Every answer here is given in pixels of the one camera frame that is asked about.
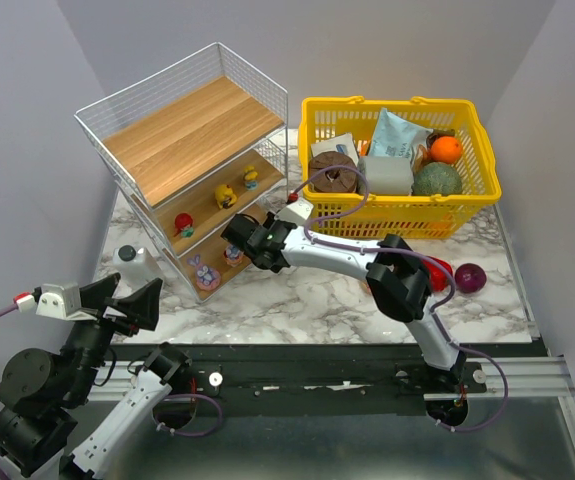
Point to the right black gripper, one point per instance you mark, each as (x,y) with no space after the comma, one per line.
(240,232)

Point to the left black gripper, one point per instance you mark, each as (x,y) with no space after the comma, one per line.
(108,310)

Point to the small purple bunny toy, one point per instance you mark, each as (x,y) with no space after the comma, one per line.
(233,256)

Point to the yellow duck toy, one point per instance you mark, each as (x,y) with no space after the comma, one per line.
(225,196)

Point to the yellow blue minion toy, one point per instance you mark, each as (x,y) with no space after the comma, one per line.
(250,178)

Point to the red strawberry toy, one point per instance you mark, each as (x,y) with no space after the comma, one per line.
(184,225)

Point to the purple bunny toy pink base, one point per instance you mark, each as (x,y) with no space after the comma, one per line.
(207,278)

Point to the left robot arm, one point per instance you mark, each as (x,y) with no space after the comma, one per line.
(38,388)

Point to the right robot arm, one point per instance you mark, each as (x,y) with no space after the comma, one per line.
(397,276)

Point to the white plastic bottle black cap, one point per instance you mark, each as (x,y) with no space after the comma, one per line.
(136,266)

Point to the brown chocolate donut cake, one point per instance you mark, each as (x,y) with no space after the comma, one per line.
(332,172)

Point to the yellow plastic shopping basket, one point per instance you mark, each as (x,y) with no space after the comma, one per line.
(410,217)

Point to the white tissue packet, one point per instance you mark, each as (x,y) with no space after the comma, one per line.
(343,144)

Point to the light blue snack bag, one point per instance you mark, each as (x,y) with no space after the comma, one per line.
(396,137)

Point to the green melon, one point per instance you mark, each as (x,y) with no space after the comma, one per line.
(437,179)

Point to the red bell pepper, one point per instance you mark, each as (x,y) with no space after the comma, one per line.
(440,271)

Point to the orange fruit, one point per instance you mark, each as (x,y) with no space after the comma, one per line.
(446,149)

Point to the purple red onion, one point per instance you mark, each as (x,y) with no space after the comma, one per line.
(470,278)

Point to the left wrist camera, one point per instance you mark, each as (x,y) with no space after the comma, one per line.
(62,302)

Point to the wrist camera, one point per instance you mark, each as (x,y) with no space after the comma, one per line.
(297,210)
(62,302)

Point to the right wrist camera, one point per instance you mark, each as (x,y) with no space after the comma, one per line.
(297,210)

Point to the white wire wooden shelf rack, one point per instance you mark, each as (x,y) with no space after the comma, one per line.
(170,139)

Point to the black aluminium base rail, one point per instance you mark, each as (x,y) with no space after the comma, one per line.
(331,380)

